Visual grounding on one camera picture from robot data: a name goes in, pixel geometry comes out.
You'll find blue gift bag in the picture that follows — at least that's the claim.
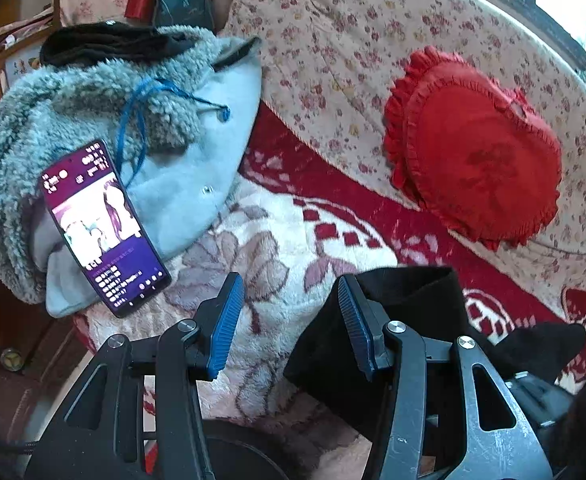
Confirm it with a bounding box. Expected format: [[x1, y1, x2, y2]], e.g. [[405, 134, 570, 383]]
[[153, 0, 216, 28]]

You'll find window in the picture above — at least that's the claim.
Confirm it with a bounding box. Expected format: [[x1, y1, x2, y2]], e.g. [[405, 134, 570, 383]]
[[453, 0, 586, 66]]

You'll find blue drawstring cord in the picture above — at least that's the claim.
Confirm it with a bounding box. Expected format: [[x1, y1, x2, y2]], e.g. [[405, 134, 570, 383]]
[[118, 78, 230, 186]]

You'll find smartphone with lit screen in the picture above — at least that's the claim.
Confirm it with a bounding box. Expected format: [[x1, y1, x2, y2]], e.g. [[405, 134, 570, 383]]
[[41, 139, 172, 319]]

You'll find floral covered sofa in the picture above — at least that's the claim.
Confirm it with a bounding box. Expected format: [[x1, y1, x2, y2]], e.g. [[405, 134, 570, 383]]
[[220, 0, 586, 321]]

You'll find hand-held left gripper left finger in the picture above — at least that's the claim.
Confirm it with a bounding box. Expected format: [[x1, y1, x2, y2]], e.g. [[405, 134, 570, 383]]
[[25, 272, 246, 480]]

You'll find light blue fleece-lined jacket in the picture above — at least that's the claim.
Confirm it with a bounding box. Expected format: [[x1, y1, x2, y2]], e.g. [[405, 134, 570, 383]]
[[0, 25, 264, 318]]

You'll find red and white floral blanket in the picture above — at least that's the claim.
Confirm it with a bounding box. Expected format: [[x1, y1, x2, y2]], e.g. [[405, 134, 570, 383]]
[[73, 105, 586, 480]]

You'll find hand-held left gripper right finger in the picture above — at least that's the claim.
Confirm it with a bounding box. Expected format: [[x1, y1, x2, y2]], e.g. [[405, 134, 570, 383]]
[[337, 274, 554, 480]]

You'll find black knit hat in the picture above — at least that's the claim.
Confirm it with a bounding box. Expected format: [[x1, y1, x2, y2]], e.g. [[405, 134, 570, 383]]
[[283, 266, 586, 461]]

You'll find brown wooden furniture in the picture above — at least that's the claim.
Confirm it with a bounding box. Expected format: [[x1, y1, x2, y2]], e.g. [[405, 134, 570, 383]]
[[0, 270, 90, 441]]

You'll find black cloth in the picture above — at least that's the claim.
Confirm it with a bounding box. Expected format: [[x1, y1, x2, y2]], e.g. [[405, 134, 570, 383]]
[[39, 22, 194, 67]]

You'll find red heart-shaped frilled pillow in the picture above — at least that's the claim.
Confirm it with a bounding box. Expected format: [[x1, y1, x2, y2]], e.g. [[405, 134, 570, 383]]
[[383, 46, 563, 252]]

